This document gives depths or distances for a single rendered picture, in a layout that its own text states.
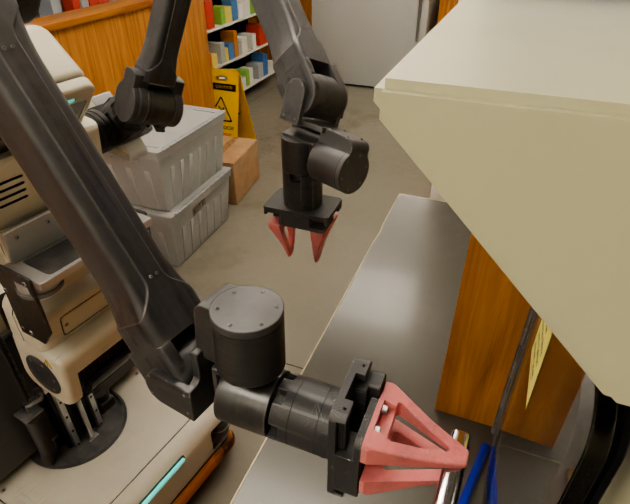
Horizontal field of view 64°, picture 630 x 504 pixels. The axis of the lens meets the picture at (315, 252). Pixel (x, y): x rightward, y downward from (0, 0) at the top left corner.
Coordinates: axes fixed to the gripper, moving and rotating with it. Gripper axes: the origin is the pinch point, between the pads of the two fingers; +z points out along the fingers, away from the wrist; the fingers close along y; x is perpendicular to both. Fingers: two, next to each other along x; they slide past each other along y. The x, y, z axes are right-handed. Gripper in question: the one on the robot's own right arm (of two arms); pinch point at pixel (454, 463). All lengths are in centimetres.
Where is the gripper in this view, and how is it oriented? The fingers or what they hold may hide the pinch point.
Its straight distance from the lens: 43.0
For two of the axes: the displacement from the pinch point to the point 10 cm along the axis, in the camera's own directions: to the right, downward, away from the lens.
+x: 3.8, -5.2, 7.6
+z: 9.3, 2.1, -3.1
